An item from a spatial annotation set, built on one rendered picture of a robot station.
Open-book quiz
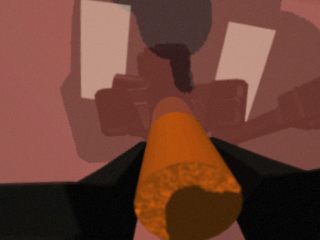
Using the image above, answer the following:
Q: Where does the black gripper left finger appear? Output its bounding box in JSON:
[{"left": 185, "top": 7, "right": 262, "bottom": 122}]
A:
[{"left": 0, "top": 141, "right": 147, "bottom": 240}]

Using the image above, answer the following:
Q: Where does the orange knob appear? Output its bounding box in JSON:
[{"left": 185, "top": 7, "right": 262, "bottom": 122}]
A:
[{"left": 134, "top": 112, "right": 243, "bottom": 240}]

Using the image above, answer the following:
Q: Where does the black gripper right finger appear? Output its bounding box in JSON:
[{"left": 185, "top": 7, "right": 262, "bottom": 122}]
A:
[{"left": 209, "top": 137, "right": 320, "bottom": 240}]

